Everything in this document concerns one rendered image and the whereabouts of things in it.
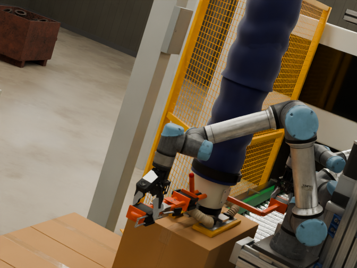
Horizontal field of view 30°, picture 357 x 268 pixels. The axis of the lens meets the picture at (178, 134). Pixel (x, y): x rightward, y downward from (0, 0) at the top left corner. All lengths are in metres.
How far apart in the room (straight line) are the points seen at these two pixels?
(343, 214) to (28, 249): 1.44
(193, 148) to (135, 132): 1.95
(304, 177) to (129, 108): 2.07
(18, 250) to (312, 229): 1.37
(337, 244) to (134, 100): 1.96
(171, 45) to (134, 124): 0.57
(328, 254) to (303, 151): 0.57
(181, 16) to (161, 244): 1.82
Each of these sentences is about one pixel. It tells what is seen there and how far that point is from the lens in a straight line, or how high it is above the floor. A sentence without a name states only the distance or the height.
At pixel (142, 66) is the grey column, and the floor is 1.33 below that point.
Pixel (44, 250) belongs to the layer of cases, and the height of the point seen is 0.54.
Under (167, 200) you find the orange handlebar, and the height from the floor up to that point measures 1.08.
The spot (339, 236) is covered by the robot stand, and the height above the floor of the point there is 1.15.
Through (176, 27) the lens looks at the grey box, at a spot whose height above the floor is 1.64.
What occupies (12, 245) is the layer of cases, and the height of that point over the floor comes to 0.54.
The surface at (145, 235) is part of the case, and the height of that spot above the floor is 0.87.
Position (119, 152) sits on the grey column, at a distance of 4.38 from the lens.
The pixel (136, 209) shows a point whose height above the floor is 1.09.
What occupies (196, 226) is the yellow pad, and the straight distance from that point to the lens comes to 2.87.
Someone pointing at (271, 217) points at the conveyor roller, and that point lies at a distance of 4.86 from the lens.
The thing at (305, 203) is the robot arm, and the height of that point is 1.30.
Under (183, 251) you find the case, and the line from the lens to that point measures 2.76.
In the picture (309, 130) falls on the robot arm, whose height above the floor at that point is 1.57.
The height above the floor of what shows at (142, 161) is 0.09.
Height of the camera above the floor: 1.92
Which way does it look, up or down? 13 degrees down
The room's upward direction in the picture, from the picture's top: 18 degrees clockwise
